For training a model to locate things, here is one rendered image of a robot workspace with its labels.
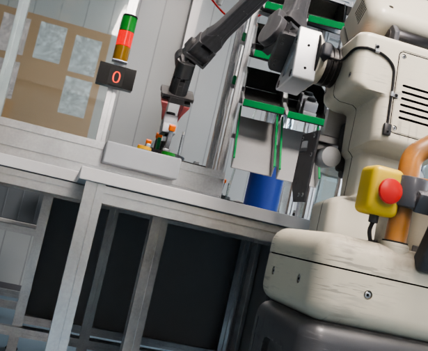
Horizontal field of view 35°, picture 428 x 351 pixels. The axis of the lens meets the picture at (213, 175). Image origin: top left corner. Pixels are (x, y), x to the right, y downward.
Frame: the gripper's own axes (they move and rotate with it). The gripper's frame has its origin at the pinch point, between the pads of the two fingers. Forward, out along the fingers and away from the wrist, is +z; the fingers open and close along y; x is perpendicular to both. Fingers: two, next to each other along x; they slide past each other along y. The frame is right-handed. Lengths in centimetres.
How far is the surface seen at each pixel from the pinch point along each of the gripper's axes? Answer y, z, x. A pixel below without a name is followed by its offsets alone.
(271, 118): -56, 24, -75
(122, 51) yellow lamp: 18.1, -10.5, -18.4
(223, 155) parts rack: -20.0, 8.1, 1.5
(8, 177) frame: 42, 10, 36
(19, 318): 32, 136, -45
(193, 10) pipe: -51, 64, -349
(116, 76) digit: 18.2, -3.6, -13.6
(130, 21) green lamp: 17.5, -19.1, -24.2
